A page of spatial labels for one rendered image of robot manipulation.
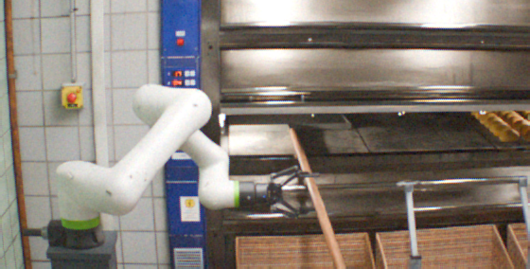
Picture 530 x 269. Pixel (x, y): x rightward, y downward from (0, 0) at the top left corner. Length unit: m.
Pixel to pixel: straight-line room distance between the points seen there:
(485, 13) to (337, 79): 0.70
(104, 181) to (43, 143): 1.25
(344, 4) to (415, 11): 0.29
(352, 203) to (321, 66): 0.58
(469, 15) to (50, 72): 1.75
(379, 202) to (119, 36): 1.27
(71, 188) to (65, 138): 1.13
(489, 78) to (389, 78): 0.45
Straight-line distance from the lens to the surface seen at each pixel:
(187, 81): 3.53
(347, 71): 3.58
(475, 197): 3.81
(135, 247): 3.77
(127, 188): 2.46
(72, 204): 2.58
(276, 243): 3.70
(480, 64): 3.70
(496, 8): 3.68
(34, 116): 3.68
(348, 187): 3.29
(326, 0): 3.54
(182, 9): 3.49
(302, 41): 3.55
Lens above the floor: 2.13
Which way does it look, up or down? 13 degrees down
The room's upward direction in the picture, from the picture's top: straight up
